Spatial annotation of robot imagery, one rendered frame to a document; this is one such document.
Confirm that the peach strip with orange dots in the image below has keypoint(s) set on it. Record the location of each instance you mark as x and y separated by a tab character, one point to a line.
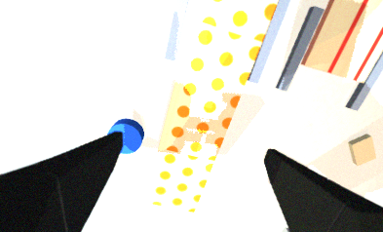
222	43

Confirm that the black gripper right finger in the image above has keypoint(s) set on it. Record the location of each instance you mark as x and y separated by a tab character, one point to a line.
311	202

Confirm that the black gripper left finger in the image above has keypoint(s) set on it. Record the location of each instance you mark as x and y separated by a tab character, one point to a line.
59	193

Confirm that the tan cube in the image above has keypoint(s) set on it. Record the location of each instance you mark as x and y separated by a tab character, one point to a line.
362	149

